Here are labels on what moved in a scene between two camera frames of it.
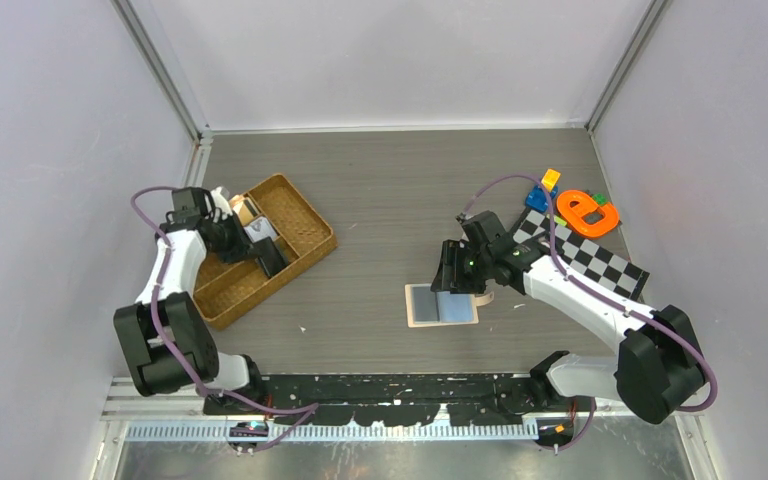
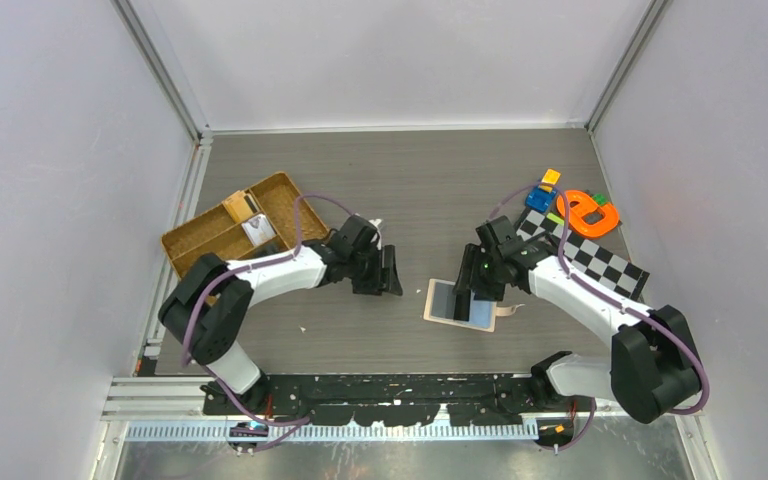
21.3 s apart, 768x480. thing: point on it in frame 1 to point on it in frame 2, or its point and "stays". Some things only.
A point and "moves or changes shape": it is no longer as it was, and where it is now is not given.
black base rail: (401, 400) stays
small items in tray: (259, 230) stays
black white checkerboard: (602, 259) stays
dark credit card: (272, 262) moves or changes shape
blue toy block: (537, 200) stays
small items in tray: (245, 213) stays
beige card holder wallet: (427, 307) moves or changes shape
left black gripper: (242, 245) to (384, 276)
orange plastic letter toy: (586, 216) stays
